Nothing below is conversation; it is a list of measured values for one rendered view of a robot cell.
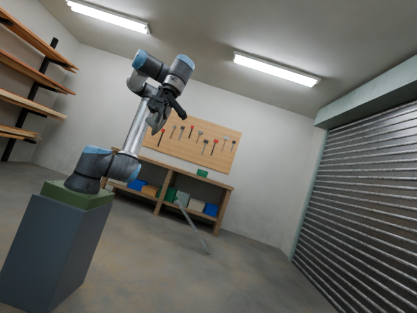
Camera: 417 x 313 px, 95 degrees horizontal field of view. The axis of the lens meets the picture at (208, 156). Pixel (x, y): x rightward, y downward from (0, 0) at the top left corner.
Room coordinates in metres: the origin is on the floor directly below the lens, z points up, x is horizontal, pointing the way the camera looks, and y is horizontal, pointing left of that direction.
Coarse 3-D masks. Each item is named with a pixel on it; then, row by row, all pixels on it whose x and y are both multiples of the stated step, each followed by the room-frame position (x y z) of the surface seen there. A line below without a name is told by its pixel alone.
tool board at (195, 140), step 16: (176, 112) 3.88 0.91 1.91; (176, 128) 3.88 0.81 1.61; (192, 128) 3.84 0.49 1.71; (208, 128) 3.86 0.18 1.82; (224, 128) 3.85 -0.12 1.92; (144, 144) 3.89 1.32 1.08; (160, 144) 3.88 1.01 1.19; (176, 144) 3.88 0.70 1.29; (192, 144) 3.87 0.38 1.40; (208, 144) 3.86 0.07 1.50; (224, 144) 3.83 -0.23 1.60; (192, 160) 3.86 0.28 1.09; (208, 160) 3.86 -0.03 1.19; (224, 160) 3.85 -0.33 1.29
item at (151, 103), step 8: (160, 88) 0.79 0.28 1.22; (168, 88) 0.77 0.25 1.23; (152, 96) 0.76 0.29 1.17; (160, 96) 0.78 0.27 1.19; (176, 96) 0.81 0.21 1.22; (152, 104) 0.76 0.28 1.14; (160, 104) 0.76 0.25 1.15; (168, 104) 0.76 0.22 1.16; (152, 112) 0.81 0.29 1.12; (168, 112) 0.80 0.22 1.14
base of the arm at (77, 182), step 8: (72, 176) 1.12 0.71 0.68; (80, 176) 1.12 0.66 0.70; (88, 176) 1.13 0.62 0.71; (64, 184) 1.12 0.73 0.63; (72, 184) 1.10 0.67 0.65; (80, 184) 1.11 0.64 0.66; (88, 184) 1.14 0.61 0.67; (96, 184) 1.18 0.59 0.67; (80, 192) 1.11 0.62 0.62; (88, 192) 1.14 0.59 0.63; (96, 192) 1.19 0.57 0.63
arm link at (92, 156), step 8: (88, 152) 1.12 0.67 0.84; (96, 152) 1.13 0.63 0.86; (104, 152) 1.15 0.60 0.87; (80, 160) 1.13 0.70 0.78; (88, 160) 1.12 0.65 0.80; (96, 160) 1.13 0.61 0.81; (104, 160) 1.16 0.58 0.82; (112, 160) 1.18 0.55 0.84; (80, 168) 1.12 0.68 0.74; (88, 168) 1.12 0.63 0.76; (96, 168) 1.14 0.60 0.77; (104, 168) 1.16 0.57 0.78; (96, 176) 1.16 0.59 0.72; (104, 176) 1.21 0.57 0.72
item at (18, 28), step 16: (0, 16) 2.39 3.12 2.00; (16, 32) 2.74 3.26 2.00; (32, 32) 2.62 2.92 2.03; (0, 48) 2.35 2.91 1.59; (48, 48) 2.95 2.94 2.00; (16, 64) 2.63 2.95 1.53; (64, 64) 3.40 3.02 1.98; (48, 80) 3.12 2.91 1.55; (0, 96) 2.59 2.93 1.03; (16, 96) 2.81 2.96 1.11; (32, 96) 3.43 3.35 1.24; (32, 112) 3.41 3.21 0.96; (48, 112) 3.30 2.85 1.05; (0, 128) 2.76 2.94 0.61; (16, 128) 3.22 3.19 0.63
